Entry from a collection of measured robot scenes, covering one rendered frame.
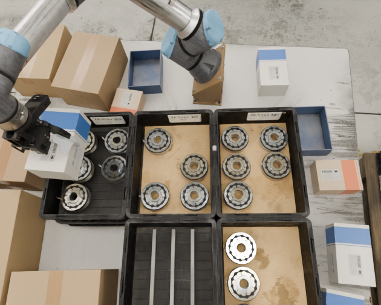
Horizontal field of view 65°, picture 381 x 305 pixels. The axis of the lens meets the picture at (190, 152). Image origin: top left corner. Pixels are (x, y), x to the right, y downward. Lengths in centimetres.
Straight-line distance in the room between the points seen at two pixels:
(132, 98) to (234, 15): 155
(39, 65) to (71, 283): 93
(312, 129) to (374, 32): 156
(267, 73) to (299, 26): 134
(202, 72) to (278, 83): 34
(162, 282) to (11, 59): 79
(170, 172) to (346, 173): 67
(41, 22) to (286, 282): 107
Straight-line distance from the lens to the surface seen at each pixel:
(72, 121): 97
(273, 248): 111
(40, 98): 91
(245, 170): 111
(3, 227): 125
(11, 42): 78
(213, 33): 110
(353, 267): 122
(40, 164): 96
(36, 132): 86
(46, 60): 153
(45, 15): 98
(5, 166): 137
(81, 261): 132
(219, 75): 125
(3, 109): 75
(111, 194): 118
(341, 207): 134
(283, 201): 114
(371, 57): 268
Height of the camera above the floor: 192
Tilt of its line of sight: 69 degrees down
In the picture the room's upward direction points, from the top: 11 degrees counter-clockwise
